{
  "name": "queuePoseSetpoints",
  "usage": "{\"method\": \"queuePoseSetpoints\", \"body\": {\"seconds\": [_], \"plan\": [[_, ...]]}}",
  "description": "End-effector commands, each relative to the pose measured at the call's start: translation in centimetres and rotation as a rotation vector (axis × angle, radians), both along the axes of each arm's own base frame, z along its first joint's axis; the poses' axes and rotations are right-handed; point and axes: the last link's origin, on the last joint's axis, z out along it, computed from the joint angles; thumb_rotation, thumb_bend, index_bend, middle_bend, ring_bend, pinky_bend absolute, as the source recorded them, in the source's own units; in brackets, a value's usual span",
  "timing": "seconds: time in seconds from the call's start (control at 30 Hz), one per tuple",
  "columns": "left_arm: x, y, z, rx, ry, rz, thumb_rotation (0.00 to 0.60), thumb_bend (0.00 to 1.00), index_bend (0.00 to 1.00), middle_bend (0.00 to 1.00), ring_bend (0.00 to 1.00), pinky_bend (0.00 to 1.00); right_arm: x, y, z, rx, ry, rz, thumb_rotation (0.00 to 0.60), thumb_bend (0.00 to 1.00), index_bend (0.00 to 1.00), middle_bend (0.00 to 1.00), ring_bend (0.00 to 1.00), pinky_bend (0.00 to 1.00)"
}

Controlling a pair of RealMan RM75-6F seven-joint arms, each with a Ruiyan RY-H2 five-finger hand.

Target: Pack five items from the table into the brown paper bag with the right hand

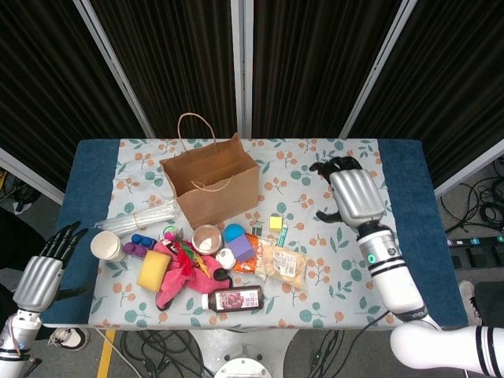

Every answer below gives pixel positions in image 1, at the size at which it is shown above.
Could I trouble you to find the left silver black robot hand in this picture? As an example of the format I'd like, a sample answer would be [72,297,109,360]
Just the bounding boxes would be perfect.
[13,220,95,314]

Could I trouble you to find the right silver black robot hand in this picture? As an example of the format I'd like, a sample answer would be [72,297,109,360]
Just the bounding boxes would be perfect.
[309,156,387,229]

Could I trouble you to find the white clear snack bag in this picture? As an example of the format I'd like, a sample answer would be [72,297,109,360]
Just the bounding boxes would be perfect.
[255,243,314,291]

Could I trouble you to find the purple foam cube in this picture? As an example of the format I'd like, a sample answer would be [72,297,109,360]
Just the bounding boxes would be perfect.
[227,235,257,263]

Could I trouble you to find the brown paper bag with handles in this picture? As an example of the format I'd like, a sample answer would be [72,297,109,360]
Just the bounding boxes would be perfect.
[159,113,261,230]

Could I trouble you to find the purple juice bottle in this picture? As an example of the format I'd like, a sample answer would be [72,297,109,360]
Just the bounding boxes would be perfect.
[201,285,264,313]

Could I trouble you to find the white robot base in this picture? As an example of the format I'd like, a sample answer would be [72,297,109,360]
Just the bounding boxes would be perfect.
[188,328,300,378]

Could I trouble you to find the small white jar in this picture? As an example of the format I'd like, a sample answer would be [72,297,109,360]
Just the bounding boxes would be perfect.
[215,247,237,271]

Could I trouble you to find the white black sneaker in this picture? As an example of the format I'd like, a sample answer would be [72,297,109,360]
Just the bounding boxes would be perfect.
[49,326,90,350]
[458,280,484,327]

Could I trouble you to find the floral print tablecloth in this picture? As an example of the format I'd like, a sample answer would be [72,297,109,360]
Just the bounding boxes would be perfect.
[88,137,417,330]

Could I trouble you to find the yellow floor tape strip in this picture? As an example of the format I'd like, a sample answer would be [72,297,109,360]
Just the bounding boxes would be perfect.
[96,329,117,378]

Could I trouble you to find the purple toy building block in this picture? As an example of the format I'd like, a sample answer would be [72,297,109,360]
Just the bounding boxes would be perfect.
[124,241,149,259]

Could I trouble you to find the blue toy building block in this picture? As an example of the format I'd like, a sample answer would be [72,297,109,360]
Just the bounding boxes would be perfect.
[131,233,158,250]

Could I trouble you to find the yellow sponge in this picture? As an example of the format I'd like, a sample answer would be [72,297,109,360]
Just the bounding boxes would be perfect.
[136,250,172,292]

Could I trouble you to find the blue table cover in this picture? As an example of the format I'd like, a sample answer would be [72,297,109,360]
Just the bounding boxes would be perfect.
[41,138,469,328]

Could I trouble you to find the bundle of clear straws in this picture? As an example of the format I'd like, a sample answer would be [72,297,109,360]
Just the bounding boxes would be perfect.
[94,198,180,237]

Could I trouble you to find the blue ball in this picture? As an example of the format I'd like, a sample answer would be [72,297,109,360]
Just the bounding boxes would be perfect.
[223,223,246,245]

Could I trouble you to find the black power strip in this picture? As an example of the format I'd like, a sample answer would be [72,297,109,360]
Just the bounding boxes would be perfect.
[447,235,504,248]

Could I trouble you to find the orange white seasoning packet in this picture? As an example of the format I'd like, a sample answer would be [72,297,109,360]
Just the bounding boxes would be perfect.
[232,232,277,275]

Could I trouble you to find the black pleated curtain panel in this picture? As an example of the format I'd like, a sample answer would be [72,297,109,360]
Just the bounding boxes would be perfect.
[348,0,504,189]
[251,0,403,139]
[0,0,146,194]
[89,0,239,139]

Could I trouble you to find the pink cloth with black trim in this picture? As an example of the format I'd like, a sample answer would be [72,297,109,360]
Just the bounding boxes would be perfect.
[152,239,233,312]

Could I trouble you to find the colourful feather toy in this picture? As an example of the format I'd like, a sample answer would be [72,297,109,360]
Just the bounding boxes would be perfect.
[172,238,212,279]

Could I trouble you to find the clear round tub brown contents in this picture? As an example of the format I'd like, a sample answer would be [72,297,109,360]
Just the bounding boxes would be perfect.
[191,224,224,255]

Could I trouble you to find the black floor cable bundle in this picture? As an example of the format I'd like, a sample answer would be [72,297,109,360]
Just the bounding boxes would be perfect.
[117,329,216,378]
[0,169,39,212]
[439,157,504,234]
[309,329,346,378]

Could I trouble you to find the white metal frame pole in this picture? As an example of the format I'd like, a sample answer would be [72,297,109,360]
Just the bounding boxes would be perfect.
[0,147,66,205]
[434,139,504,199]
[231,0,254,139]
[339,0,418,139]
[73,0,155,139]

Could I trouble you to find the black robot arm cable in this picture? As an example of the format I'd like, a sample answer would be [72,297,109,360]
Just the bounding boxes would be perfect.
[354,309,395,335]

